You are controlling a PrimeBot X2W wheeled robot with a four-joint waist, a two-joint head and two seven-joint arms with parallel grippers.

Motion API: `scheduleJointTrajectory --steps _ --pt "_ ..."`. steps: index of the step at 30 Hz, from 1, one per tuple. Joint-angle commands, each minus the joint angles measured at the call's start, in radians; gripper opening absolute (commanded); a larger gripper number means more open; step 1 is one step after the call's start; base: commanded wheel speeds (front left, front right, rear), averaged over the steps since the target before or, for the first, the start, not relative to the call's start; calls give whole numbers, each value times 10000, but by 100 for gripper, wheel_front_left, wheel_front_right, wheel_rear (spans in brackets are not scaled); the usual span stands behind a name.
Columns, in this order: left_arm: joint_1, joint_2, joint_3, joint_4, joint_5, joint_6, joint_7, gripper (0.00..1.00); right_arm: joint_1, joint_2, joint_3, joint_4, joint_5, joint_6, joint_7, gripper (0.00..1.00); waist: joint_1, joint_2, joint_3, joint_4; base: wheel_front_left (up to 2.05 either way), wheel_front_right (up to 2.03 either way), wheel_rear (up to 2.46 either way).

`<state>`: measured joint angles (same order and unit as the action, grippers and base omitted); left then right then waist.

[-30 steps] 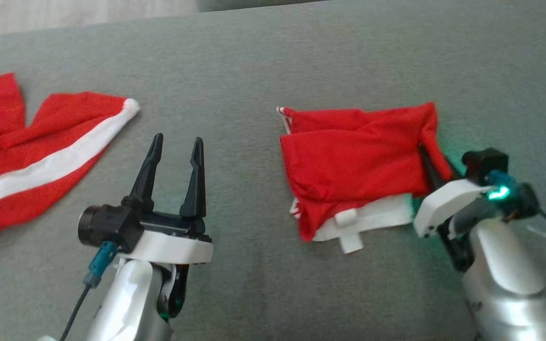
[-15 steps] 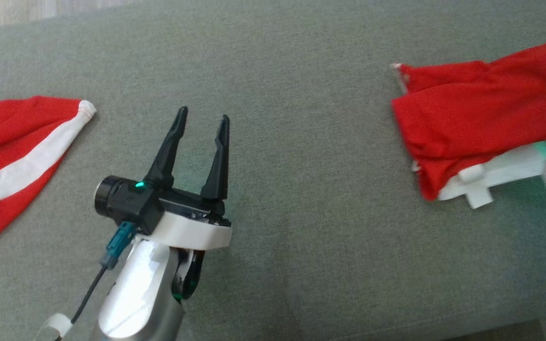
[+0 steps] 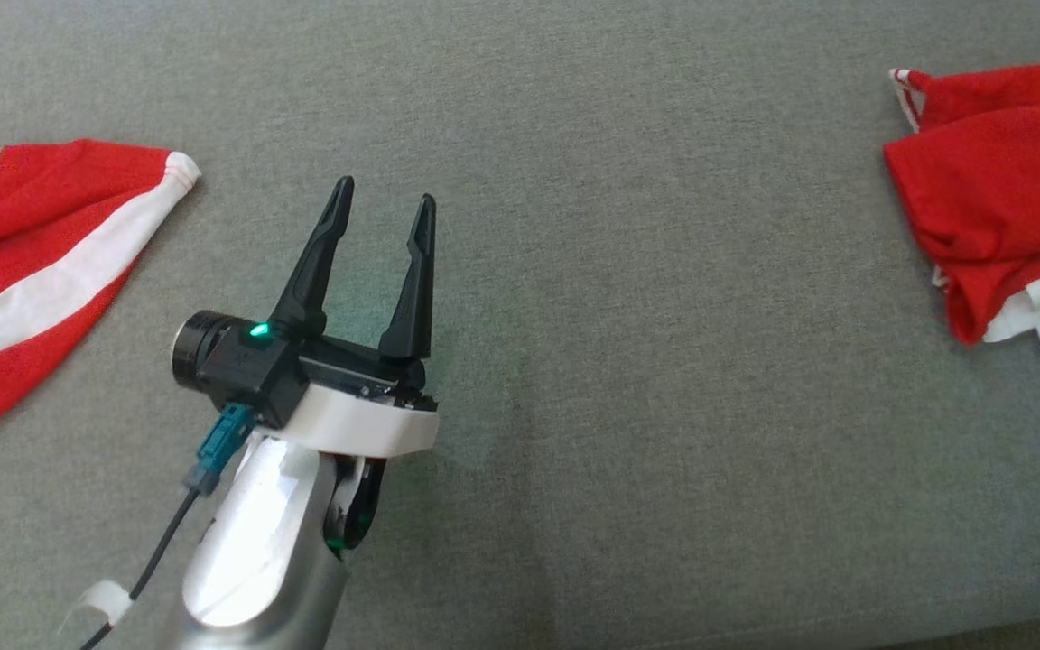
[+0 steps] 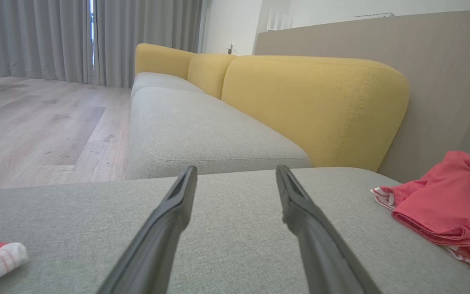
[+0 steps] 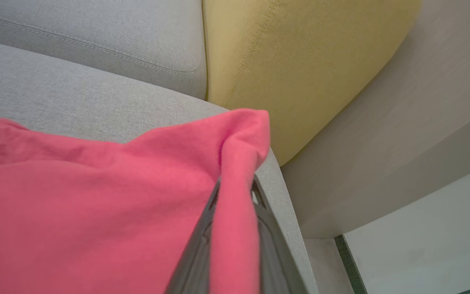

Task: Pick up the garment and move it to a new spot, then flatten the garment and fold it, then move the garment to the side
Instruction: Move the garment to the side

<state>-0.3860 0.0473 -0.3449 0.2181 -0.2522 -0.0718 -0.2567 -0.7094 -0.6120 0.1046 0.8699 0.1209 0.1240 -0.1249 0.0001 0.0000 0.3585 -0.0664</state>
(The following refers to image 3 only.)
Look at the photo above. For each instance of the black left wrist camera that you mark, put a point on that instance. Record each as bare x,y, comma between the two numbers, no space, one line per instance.
240,361

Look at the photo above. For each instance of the red Bulls 23 jersey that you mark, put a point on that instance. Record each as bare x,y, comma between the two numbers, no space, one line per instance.
998,181

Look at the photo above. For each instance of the red shorts with white stripe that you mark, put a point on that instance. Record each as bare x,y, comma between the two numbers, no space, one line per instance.
32,289

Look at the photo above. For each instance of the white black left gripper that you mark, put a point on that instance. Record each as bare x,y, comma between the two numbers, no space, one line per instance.
357,424

